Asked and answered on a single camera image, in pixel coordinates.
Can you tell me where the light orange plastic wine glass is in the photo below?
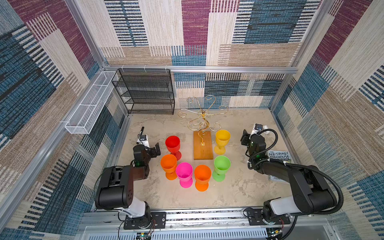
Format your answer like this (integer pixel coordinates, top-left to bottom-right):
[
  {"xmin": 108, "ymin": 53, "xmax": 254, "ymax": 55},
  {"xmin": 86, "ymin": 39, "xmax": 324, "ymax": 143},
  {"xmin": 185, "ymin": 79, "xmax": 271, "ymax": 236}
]
[{"xmin": 161, "ymin": 154, "xmax": 178, "ymax": 181}]

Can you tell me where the red plastic wine glass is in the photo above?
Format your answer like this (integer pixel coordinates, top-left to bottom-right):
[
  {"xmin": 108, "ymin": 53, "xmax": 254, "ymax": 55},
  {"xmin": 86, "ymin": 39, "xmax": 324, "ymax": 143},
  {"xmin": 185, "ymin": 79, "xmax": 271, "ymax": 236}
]
[{"xmin": 165, "ymin": 136, "xmax": 182, "ymax": 161}]

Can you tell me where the yellow plastic wine glass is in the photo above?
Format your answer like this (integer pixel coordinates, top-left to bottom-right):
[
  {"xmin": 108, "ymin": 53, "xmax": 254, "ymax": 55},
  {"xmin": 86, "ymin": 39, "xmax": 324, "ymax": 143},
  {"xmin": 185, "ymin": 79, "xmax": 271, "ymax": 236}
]
[{"xmin": 214, "ymin": 130, "xmax": 231, "ymax": 155}]

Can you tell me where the green plastic wine glass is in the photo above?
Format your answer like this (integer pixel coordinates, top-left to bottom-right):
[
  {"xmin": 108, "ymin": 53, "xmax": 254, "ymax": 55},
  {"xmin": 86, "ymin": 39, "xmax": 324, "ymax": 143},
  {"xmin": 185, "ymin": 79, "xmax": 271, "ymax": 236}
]
[{"xmin": 212, "ymin": 156, "xmax": 231, "ymax": 182}]

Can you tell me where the magenta plastic wine glass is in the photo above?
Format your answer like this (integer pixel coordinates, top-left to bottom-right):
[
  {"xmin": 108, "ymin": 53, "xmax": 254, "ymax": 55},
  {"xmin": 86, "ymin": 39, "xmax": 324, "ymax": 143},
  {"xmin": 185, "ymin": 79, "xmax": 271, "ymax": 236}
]
[{"xmin": 176, "ymin": 163, "xmax": 194, "ymax": 189}]

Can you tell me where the dark orange plastic wine glass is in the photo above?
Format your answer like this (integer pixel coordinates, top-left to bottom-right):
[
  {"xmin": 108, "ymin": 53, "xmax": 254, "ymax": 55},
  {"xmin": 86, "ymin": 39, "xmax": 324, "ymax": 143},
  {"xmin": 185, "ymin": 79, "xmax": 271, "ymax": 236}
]
[{"xmin": 195, "ymin": 165, "xmax": 212, "ymax": 192}]

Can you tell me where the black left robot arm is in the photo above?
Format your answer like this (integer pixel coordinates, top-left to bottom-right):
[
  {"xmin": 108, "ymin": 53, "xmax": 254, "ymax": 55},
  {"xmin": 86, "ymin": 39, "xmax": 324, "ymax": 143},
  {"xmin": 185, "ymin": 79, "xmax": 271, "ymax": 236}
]
[{"xmin": 94, "ymin": 143, "xmax": 161, "ymax": 230}]

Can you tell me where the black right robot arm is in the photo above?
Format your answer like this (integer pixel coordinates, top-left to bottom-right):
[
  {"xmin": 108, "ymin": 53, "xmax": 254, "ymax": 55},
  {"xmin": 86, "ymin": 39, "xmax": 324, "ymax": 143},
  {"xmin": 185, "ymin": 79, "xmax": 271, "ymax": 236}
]
[{"xmin": 241, "ymin": 128, "xmax": 344, "ymax": 224}]

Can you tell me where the black mesh shelf rack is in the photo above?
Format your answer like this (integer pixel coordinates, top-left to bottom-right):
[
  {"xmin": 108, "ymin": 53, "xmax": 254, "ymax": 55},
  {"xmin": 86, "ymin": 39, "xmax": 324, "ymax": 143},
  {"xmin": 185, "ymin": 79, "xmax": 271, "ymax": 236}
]
[{"xmin": 112, "ymin": 69, "xmax": 175, "ymax": 115}]

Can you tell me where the treehouse paperback book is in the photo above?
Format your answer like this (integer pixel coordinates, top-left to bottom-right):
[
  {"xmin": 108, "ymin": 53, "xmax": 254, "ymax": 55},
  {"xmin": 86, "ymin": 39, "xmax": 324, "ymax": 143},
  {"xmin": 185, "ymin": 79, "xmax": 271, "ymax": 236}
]
[{"xmin": 267, "ymin": 150, "xmax": 292, "ymax": 184}]

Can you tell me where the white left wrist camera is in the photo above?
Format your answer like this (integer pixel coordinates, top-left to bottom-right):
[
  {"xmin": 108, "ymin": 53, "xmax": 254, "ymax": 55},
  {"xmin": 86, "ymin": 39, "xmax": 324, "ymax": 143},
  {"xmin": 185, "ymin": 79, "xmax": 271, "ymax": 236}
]
[{"xmin": 137, "ymin": 134, "xmax": 150, "ymax": 148}]

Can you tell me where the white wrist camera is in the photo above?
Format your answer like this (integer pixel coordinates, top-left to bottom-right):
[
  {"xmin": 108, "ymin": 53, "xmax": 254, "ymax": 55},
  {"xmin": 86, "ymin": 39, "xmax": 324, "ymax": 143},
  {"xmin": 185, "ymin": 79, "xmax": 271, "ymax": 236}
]
[
  {"xmin": 137, "ymin": 134, "xmax": 150, "ymax": 148},
  {"xmin": 251, "ymin": 124, "xmax": 264, "ymax": 136}
]

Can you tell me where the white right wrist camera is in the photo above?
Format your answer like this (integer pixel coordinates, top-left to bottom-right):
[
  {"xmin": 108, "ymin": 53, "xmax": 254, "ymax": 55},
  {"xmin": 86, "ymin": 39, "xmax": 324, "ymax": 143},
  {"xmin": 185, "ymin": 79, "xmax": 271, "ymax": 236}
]
[{"xmin": 251, "ymin": 124, "xmax": 264, "ymax": 136}]

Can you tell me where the gold wire wine glass rack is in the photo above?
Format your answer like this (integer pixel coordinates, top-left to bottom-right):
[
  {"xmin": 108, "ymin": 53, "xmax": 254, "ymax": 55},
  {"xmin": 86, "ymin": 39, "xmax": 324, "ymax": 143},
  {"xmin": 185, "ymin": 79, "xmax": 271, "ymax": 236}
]
[{"xmin": 178, "ymin": 95, "xmax": 229, "ymax": 161}]

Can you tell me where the white wire wall basket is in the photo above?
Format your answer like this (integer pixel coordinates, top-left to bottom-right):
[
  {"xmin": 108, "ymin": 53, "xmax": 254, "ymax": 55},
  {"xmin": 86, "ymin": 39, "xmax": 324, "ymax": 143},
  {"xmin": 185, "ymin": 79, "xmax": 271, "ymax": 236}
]
[{"xmin": 65, "ymin": 71, "xmax": 116, "ymax": 135}]

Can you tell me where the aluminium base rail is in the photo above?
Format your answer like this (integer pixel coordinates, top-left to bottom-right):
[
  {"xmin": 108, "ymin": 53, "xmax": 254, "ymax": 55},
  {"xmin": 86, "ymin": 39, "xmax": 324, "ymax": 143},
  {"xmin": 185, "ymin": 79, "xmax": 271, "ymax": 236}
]
[{"xmin": 77, "ymin": 205, "xmax": 334, "ymax": 240}]

